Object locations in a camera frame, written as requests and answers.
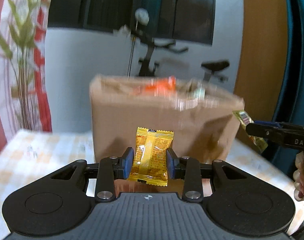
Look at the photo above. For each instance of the dark window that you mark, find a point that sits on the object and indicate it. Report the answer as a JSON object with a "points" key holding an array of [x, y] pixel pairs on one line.
{"points": [[117, 5]]}

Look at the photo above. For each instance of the person's right hand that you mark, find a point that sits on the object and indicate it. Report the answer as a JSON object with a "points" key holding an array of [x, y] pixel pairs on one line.
{"points": [[302, 175]]}

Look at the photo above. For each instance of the printed wall cloth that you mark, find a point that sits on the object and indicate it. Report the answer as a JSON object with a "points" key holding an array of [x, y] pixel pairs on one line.
{"points": [[16, 67]]}

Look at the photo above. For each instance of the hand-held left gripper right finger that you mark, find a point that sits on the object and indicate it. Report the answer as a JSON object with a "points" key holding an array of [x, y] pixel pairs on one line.
{"points": [[170, 162]]}

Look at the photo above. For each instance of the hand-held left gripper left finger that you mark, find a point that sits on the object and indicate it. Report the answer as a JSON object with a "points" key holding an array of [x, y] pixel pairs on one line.
{"points": [[129, 161]]}

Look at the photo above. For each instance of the wooden panel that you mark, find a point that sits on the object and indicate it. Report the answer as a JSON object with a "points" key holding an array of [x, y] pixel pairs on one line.
{"points": [[262, 55]]}

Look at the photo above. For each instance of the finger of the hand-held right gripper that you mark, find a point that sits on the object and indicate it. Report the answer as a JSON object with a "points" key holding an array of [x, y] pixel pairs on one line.
{"points": [[262, 131]]}

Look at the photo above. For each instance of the green and white snack packet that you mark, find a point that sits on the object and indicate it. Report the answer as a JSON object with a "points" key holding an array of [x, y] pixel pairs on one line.
{"points": [[197, 91]]}

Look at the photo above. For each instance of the thin metal pole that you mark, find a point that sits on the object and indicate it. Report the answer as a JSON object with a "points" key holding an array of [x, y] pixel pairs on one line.
{"points": [[131, 55]]}

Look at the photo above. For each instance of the black exercise bike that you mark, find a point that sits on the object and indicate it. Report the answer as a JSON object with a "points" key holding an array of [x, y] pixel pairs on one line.
{"points": [[149, 62]]}

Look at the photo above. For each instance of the orange snack packet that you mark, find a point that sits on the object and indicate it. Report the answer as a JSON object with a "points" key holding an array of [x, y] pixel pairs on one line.
{"points": [[157, 87]]}

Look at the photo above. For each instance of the brown paper bag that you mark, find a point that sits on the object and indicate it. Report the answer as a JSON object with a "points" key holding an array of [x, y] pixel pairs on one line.
{"points": [[142, 115]]}

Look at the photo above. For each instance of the white plastic bag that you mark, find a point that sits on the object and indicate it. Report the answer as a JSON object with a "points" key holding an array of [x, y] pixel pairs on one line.
{"points": [[142, 16]]}

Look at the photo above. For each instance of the checkered tablecloth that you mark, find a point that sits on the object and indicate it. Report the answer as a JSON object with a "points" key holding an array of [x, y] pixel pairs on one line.
{"points": [[41, 150]]}

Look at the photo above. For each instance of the yellow snack packet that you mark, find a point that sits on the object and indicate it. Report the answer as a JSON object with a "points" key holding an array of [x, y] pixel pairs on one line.
{"points": [[242, 116], [152, 152]]}

